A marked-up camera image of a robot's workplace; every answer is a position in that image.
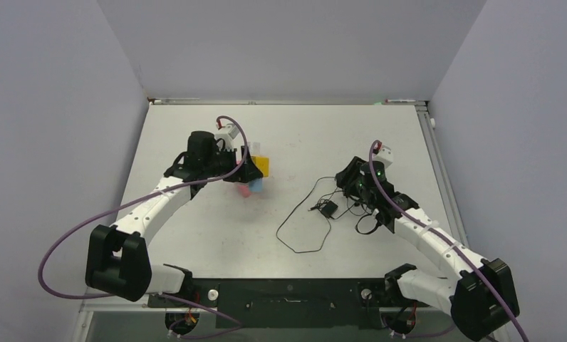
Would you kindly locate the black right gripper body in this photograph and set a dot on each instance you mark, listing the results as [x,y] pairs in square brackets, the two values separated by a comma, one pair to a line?
[365,194]

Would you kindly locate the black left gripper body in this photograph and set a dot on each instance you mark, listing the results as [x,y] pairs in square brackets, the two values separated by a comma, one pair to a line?
[224,161]

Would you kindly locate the pink triangular power strip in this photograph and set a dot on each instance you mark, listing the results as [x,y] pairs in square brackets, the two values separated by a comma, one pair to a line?
[243,190]

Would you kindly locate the white charger block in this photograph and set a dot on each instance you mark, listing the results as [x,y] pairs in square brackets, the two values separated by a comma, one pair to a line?
[254,149]

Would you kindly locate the black TP-Link adapter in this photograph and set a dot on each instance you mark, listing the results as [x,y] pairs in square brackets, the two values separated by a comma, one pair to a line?
[327,208]

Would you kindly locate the yellow block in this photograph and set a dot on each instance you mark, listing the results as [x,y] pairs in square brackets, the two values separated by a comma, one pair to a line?
[263,164]

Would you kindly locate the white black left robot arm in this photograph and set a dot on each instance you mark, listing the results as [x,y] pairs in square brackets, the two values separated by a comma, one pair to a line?
[118,261]

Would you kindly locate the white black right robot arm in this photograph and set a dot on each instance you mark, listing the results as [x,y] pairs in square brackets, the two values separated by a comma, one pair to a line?
[478,294]

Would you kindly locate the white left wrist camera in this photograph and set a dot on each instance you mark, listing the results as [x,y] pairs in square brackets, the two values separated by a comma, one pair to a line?
[225,136]

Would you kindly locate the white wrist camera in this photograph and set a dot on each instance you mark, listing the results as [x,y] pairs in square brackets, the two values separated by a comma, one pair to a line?
[382,153]
[225,136]

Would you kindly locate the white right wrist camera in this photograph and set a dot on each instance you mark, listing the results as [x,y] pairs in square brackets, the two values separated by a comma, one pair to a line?
[382,153]

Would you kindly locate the aluminium frame rail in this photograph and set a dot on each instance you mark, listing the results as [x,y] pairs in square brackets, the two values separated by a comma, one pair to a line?
[443,182]

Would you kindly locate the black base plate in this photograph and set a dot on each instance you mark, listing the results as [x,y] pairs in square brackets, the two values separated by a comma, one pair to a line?
[290,303]

